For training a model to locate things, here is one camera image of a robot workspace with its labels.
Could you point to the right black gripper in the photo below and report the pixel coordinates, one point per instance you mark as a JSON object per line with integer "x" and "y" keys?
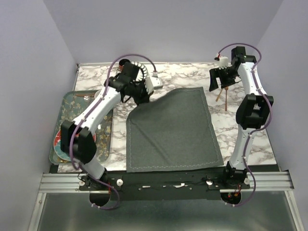
{"x": 215, "y": 73}

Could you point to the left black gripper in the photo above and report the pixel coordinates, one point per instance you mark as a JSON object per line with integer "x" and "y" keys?
{"x": 145, "y": 97}

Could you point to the grey cloth napkin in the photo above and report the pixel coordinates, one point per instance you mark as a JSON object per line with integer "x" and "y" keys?
{"x": 172, "y": 133}

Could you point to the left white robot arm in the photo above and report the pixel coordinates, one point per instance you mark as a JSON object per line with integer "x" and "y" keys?
{"x": 77, "y": 140}

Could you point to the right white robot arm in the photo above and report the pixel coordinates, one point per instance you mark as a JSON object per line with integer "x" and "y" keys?
{"x": 253, "y": 114}

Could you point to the copper fork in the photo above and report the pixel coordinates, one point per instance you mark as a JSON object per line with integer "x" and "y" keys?
{"x": 226, "y": 95}

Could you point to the white striped saucer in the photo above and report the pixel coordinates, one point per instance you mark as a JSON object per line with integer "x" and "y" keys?
{"x": 143, "y": 71}

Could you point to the gold spoon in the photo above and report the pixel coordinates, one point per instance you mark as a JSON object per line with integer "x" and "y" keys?
{"x": 219, "y": 95}

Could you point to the red and black cup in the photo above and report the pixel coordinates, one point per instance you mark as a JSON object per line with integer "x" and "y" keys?
{"x": 121, "y": 64}

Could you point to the green floral tray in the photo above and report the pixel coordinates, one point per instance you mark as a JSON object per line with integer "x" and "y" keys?
{"x": 73, "y": 104}

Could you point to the red and blue plate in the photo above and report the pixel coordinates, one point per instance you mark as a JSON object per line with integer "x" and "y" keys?
{"x": 57, "y": 148}

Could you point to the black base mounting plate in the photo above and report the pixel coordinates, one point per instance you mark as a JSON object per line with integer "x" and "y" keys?
{"x": 207, "y": 183}

